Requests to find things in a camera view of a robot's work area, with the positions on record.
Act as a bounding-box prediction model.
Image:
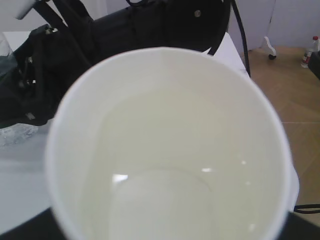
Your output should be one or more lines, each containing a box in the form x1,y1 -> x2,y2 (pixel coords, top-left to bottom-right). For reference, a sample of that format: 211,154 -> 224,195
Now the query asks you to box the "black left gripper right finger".
279,212 -> 320,240

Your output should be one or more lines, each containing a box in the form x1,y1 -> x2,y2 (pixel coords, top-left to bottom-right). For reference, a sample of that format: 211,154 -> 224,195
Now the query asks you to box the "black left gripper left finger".
0,208 -> 65,240

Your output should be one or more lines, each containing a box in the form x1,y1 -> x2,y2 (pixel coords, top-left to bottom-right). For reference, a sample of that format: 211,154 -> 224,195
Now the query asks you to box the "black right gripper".
13,24 -> 95,126

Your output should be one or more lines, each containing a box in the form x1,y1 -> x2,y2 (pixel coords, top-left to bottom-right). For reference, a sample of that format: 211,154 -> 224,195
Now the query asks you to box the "clear plastic water bottle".
0,33 -> 39,148

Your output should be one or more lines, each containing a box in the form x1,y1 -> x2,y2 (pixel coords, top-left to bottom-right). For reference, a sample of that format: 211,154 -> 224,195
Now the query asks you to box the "white paper cup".
45,47 -> 293,240

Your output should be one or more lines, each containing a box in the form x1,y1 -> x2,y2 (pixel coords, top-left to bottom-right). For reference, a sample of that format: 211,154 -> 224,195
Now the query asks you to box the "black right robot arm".
0,0 -> 231,128

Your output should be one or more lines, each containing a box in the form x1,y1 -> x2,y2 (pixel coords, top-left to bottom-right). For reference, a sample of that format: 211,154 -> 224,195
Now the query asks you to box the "red capped background bottle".
300,36 -> 320,68

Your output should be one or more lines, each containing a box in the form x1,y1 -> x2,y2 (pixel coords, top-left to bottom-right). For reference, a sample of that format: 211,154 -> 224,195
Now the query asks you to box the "black box on floor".
308,51 -> 320,80

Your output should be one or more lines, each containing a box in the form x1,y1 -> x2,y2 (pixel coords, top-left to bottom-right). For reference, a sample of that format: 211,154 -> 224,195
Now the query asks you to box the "white furniture leg with caster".
261,36 -> 277,60

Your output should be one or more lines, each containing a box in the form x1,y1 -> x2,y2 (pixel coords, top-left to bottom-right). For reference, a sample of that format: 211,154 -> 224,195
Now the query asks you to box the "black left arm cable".
294,203 -> 320,215

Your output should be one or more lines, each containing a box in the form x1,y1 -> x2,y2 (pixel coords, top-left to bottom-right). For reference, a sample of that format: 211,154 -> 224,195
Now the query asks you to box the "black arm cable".
207,0 -> 252,78
294,203 -> 320,215

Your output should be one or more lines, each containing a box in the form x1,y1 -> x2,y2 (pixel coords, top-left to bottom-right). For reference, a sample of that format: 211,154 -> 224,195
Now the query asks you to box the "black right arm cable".
207,0 -> 252,78

